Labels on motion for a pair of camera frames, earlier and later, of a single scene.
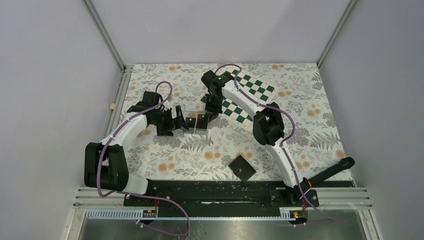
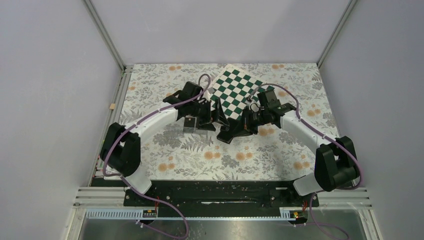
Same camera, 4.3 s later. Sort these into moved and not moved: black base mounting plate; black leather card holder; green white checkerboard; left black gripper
Moved: black leather card holder; left black gripper
Not moved: green white checkerboard; black base mounting plate
